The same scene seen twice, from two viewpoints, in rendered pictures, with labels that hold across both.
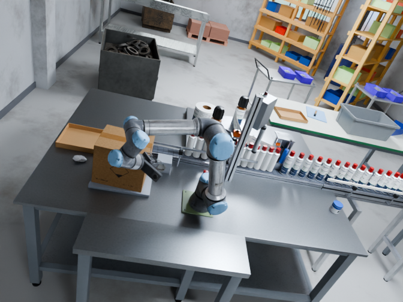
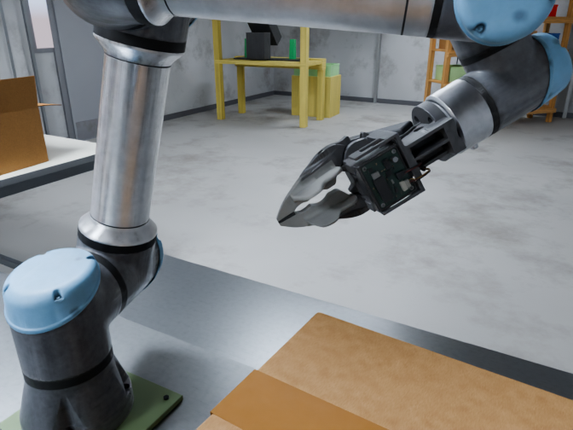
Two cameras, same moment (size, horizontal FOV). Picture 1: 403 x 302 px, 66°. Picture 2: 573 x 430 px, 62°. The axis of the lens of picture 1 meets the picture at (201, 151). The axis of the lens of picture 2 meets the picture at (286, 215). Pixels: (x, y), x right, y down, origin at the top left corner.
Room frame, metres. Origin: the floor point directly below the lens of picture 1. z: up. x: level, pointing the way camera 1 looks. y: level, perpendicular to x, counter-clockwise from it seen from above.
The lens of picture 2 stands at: (1.68, 0.49, 1.36)
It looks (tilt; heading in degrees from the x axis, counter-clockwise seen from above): 22 degrees down; 219
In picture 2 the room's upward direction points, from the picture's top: straight up
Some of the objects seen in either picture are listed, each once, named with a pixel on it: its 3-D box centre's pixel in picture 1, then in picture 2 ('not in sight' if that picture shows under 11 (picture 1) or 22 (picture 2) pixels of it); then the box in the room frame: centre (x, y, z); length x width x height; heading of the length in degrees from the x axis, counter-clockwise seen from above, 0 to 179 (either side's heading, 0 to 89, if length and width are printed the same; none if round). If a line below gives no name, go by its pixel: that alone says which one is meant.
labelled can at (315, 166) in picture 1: (315, 168); not in sight; (2.05, -0.87, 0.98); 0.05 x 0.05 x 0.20
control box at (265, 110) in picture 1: (261, 111); not in sight; (1.86, -0.29, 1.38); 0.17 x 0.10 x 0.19; 156
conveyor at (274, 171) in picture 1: (220, 163); not in sight; (1.92, -0.17, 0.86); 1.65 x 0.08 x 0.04; 101
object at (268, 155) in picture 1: (267, 158); not in sight; (1.98, -0.48, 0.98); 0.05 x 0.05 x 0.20
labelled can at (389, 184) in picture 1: (390, 183); not in sight; (2.18, -1.52, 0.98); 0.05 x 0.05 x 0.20
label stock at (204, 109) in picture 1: (204, 114); not in sight; (2.44, 0.06, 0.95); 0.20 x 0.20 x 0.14
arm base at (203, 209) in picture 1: (202, 198); (73, 381); (1.45, -0.09, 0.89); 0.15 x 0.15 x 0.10
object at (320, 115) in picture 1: (316, 114); not in sight; (3.64, -1.21, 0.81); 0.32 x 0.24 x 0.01; 176
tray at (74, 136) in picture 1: (84, 138); not in sight; (1.73, 0.81, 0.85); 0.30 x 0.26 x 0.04; 101
